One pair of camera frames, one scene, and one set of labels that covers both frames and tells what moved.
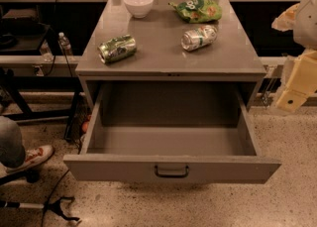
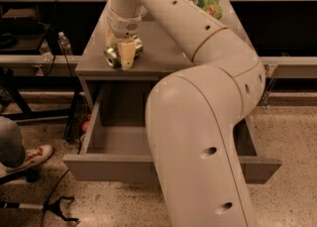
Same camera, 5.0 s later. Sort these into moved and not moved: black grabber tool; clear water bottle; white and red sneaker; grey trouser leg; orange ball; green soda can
Moved: green soda can
Not moved: grey trouser leg; clear water bottle; white and red sneaker; orange ball; black grabber tool
